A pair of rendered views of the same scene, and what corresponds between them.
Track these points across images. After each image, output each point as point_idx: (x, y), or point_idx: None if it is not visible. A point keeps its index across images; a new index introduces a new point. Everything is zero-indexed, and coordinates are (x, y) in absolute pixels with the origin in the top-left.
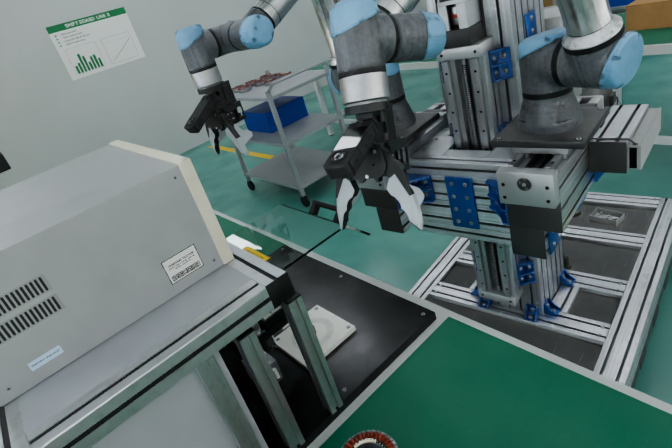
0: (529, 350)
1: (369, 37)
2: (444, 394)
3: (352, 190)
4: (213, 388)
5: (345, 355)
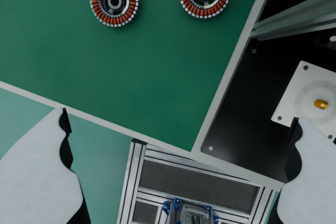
0: (123, 128)
1: None
2: (171, 75)
3: (291, 216)
4: None
5: (269, 87)
